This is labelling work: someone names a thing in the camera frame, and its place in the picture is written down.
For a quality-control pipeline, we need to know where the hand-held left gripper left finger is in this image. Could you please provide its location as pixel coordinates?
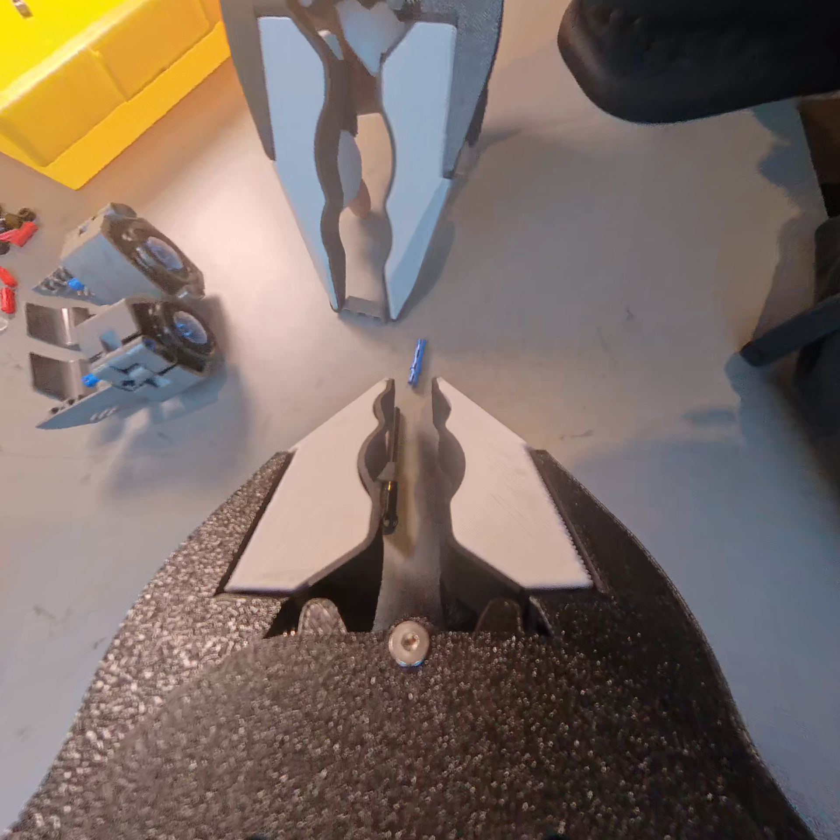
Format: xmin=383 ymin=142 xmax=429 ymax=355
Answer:
xmin=223 ymin=378 xmax=398 ymax=595

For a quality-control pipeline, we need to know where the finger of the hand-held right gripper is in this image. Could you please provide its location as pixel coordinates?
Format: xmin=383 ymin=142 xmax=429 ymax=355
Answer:
xmin=378 ymin=23 xmax=459 ymax=321
xmin=257 ymin=16 xmax=349 ymax=313

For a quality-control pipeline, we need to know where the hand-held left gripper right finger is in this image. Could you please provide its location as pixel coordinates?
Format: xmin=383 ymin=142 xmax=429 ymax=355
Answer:
xmin=430 ymin=377 xmax=595 ymax=592

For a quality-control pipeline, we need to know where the black brick axle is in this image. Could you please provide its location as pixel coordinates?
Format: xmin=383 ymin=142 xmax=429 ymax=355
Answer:
xmin=384 ymin=407 xmax=403 ymax=484

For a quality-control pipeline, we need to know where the dark grey short brick beam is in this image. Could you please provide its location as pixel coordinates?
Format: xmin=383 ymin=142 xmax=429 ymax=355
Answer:
xmin=338 ymin=297 xmax=395 ymax=323

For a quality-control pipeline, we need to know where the yellow open-front storage bin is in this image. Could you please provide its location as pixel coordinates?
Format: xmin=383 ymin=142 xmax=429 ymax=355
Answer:
xmin=0 ymin=0 xmax=231 ymax=191

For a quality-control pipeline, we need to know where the grey toy brick engine assembly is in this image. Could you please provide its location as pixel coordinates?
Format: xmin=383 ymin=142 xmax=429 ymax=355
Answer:
xmin=33 ymin=203 xmax=206 ymax=307

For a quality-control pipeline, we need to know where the grey toy brick wing assembly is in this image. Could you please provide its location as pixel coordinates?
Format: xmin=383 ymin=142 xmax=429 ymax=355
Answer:
xmin=26 ymin=295 xmax=221 ymax=431

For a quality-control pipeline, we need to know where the grey desk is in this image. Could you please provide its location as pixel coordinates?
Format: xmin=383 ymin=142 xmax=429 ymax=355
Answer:
xmin=0 ymin=0 xmax=840 ymax=840

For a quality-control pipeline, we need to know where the pile of small brick parts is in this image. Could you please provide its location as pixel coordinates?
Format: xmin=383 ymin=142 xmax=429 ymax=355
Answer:
xmin=0 ymin=205 xmax=39 ymax=317

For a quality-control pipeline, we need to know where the black chair frame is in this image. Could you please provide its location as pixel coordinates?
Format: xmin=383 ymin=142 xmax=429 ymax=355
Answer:
xmin=740 ymin=217 xmax=840 ymax=421

